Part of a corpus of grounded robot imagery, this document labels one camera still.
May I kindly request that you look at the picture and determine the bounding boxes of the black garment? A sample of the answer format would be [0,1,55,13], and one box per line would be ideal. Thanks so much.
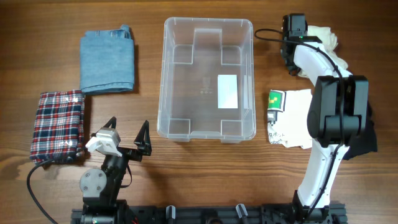
[343,102,377,161]

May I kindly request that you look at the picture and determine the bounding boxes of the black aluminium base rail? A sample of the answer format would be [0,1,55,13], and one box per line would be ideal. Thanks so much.
[70,203,348,224]

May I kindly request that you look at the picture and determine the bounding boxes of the folded blue denim jeans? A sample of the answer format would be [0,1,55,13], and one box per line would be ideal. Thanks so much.
[80,25,135,95]

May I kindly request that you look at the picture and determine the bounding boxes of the clear plastic storage bin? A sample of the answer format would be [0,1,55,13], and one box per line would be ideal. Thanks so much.
[157,17,256,143]

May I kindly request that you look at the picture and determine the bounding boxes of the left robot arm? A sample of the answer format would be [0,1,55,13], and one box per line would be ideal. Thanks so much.
[71,117,152,224]

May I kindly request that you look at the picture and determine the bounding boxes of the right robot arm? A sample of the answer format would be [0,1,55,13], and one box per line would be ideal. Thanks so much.
[281,35,369,223]

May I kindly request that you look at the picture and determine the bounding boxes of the cream white cloth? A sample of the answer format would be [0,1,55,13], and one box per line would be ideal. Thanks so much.
[294,26,352,85]

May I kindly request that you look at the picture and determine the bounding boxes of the folded red plaid shirt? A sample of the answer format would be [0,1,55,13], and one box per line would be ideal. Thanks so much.
[30,90,85,164]

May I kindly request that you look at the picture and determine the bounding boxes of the white printed t-shirt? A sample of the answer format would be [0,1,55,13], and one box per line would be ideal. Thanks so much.
[267,89,312,149]

